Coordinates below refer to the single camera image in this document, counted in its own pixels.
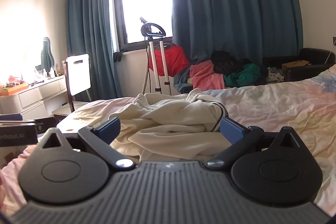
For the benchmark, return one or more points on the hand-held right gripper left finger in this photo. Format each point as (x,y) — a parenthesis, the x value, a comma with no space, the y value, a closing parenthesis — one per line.
(109,128)

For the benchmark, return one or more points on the white crumpled cloth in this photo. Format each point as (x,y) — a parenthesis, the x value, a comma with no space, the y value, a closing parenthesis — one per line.
(274,75)

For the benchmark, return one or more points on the wide teal curtain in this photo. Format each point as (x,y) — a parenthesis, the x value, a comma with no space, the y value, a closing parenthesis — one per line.
(236,3)

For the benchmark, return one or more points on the garment steamer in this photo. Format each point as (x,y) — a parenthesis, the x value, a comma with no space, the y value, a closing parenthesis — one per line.
(150,29)

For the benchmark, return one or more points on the cardboard box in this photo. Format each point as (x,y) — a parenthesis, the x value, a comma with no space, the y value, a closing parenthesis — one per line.
(294,65)

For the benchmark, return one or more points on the green garment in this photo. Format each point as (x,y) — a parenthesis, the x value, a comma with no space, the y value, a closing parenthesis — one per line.
(244,74)

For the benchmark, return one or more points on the row of cosmetic bottles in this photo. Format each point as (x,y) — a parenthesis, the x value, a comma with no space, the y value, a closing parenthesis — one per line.
(50,74)

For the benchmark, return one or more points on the small black hanging object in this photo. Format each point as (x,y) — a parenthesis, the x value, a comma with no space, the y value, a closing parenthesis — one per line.
(118,55)

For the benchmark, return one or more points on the pastel bed blanket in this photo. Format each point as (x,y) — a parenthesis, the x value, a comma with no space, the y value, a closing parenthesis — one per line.
(275,103)

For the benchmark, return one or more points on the cream white blanket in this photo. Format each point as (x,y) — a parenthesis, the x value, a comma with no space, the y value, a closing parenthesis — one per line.
(170,119)

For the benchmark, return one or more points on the arched green mirror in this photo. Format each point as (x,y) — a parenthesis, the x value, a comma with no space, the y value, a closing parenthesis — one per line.
(46,53)

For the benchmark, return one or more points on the window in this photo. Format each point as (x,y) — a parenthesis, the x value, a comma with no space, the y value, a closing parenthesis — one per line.
(144,3)

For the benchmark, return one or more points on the white dressing table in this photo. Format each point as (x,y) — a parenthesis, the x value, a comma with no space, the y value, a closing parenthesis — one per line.
(31,98)

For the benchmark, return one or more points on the narrow teal curtain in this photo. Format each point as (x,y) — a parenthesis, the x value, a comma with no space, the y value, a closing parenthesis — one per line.
(89,29)

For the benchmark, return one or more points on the red garment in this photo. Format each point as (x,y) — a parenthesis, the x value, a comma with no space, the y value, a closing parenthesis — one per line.
(176,58)

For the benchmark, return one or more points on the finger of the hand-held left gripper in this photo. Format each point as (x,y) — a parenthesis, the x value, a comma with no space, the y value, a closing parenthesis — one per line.
(44,124)

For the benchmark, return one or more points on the black garment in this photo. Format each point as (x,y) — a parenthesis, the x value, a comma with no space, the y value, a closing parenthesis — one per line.
(225,61)

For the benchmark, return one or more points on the orange tray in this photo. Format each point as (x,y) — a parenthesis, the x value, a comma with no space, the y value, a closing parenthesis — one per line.
(15,88)

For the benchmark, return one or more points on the grey blue cloth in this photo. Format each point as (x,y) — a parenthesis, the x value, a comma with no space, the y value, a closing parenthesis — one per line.
(181,85)

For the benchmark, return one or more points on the white chair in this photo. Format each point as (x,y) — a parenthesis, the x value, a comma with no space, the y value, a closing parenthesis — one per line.
(78,74)

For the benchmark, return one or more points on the pink garment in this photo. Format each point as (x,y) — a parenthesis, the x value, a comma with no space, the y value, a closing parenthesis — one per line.
(207,77)

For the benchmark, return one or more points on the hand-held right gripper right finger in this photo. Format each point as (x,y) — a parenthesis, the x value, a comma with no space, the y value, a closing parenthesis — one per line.
(232,130)

